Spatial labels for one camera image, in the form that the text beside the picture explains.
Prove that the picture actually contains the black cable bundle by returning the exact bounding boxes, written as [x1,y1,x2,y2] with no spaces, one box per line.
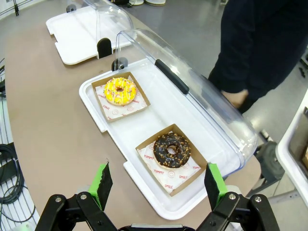
[0,141,32,217]

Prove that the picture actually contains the chocolate donut with nut bits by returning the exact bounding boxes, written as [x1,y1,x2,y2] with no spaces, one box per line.
[153,133,193,169]

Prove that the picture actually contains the white printed paper liner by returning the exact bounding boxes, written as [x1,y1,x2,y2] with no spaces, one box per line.
[137,131,202,191]
[95,75,149,120]

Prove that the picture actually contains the person's left forearm black sleeve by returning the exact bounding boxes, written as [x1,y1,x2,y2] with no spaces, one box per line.
[208,48,272,97]

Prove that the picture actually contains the person's left hand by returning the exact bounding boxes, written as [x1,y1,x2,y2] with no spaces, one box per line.
[221,89,249,109]

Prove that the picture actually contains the grey metal table foot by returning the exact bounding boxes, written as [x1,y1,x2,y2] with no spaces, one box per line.
[247,141,287,197]

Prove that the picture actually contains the yellow glazed sprinkled donut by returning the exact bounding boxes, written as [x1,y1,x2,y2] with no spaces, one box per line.
[103,77,138,107]

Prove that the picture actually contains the person torso black sweater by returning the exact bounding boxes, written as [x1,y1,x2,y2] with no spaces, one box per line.
[221,0,308,114]

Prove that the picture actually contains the dark chocolate donut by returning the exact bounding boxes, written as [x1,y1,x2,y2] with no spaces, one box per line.
[135,124,208,197]

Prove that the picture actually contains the white display tray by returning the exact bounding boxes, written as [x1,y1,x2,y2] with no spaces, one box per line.
[45,4,132,66]
[78,57,241,221]

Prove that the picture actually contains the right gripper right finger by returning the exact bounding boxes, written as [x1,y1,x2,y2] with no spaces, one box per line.
[196,162,282,231]

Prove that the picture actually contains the clear display lid black handle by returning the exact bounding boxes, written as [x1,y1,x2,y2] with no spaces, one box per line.
[66,0,134,60]
[111,28,259,180]

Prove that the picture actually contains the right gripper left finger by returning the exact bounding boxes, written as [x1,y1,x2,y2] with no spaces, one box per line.
[35,158,119,231]

